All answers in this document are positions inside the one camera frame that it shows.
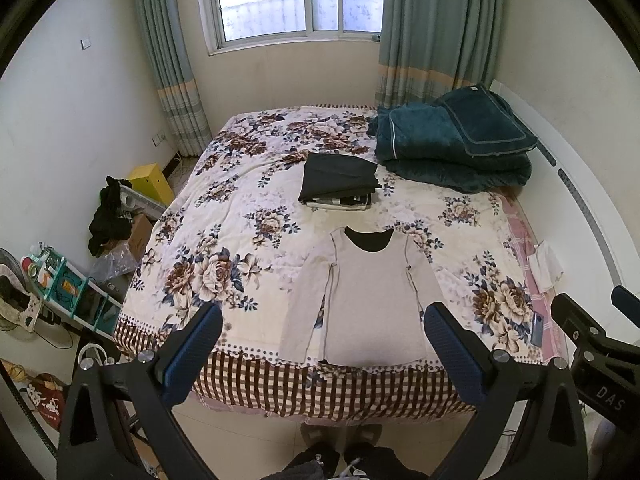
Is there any white framed window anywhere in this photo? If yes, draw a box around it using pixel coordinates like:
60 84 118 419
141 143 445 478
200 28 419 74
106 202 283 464
198 0 384 54

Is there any beige long-sleeve shirt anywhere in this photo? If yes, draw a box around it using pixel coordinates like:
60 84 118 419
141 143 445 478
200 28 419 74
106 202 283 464
279 226 444 367

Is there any yellow box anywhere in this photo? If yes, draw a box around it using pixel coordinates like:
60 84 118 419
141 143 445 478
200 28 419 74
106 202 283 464
127 164 175 206

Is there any wall power socket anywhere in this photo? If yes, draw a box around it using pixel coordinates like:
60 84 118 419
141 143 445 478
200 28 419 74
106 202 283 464
152 131 166 146

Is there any teal folded quilt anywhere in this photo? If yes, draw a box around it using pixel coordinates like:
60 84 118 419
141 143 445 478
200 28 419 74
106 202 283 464
368 84 538 194

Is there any white headboard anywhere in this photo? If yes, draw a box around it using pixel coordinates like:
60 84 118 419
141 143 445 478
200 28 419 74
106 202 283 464
488 78 640 346

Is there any right green curtain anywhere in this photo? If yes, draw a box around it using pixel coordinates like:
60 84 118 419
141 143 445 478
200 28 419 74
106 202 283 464
375 0 504 108

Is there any smartphone on bed edge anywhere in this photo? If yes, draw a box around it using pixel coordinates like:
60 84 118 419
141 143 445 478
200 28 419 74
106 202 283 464
530 312 544 348

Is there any red bag on floor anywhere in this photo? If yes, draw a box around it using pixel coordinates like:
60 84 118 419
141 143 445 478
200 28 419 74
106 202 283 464
26 373 70 430

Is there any green curtain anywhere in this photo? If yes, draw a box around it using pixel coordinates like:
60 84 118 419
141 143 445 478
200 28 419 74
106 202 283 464
134 0 212 156
375 0 504 108

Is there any cardboard box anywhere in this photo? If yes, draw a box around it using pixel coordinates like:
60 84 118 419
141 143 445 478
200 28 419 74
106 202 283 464
127 214 152 261

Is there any dark folded clothes stack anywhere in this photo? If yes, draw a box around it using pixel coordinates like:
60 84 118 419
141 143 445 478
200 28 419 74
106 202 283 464
298 153 380 210

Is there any teal storage shelf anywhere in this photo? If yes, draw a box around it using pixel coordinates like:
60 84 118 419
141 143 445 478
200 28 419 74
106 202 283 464
21 245 122 339

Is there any white cloth on bed edge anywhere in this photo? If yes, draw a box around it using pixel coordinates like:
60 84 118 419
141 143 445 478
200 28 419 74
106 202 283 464
527 240 564 292

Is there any left green curtain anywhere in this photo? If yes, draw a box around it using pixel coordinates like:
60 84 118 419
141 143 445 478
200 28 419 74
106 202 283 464
134 0 212 156

